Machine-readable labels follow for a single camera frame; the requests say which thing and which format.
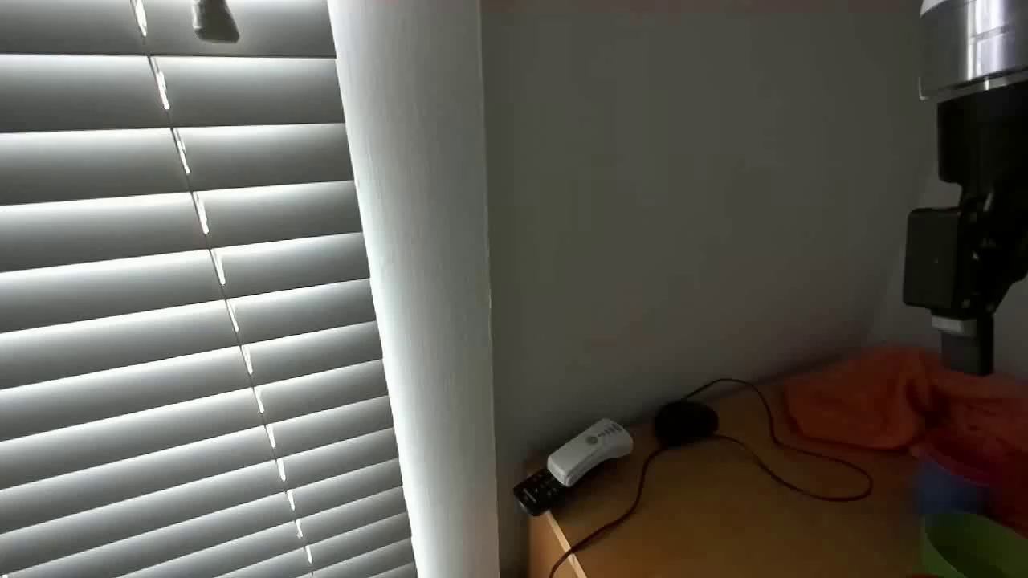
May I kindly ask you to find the blue plastic cup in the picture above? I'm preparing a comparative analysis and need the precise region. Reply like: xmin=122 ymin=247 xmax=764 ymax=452
xmin=907 ymin=455 xmax=990 ymax=519

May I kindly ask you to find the white plug adapter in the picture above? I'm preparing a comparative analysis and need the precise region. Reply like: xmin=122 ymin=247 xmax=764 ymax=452
xmin=542 ymin=415 xmax=637 ymax=492

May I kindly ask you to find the thin dark cable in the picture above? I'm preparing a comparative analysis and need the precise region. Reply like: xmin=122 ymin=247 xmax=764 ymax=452
xmin=547 ymin=376 xmax=877 ymax=578

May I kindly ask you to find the light wooden desk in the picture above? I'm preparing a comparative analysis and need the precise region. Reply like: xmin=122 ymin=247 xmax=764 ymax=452
xmin=520 ymin=350 xmax=1028 ymax=578

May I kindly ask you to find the black power strip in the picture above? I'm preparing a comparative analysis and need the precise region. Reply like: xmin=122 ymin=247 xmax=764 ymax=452
xmin=509 ymin=467 xmax=571 ymax=519

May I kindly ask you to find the black round power adapter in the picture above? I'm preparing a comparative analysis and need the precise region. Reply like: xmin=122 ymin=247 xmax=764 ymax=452
xmin=651 ymin=398 xmax=723 ymax=448

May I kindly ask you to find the dark blind cord tassel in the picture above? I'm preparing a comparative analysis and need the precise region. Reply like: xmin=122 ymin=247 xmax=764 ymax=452
xmin=190 ymin=0 xmax=240 ymax=45

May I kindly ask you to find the green plastic bowl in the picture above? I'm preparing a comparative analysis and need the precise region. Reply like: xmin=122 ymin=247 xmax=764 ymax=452
xmin=919 ymin=506 xmax=1028 ymax=578

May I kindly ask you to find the orange towel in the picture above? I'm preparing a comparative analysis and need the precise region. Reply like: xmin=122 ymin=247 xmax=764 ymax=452
xmin=778 ymin=342 xmax=1028 ymax=462

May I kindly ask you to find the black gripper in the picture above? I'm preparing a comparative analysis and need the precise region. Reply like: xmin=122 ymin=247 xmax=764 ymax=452
xmin=899 ymin=81 xmax=1028 ymax=379

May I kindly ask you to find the white window blind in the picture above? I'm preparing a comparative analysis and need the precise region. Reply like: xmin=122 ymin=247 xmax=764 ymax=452
xmin=0 ymin=0 xmax=421 ymax=578

